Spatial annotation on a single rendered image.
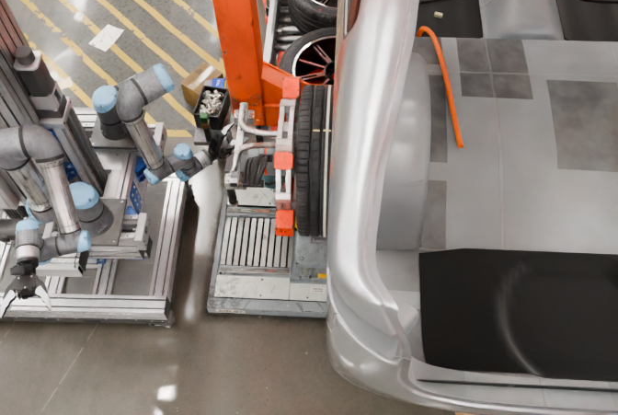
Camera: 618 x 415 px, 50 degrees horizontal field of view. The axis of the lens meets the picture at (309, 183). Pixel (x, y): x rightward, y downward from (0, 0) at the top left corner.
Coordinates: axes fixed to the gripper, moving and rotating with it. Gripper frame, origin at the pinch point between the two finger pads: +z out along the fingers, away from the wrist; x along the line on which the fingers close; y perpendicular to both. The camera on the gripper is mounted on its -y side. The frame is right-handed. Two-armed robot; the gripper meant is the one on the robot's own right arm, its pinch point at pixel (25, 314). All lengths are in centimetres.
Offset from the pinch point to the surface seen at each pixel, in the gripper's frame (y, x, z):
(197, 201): 116, -66, -108
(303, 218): 19, -101, -32
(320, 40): 55, -145, -166
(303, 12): 59, -142, -194
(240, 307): 106, -79, -35
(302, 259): 87, -112, -47
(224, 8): -19, -82, -115
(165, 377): 120, -38, -10
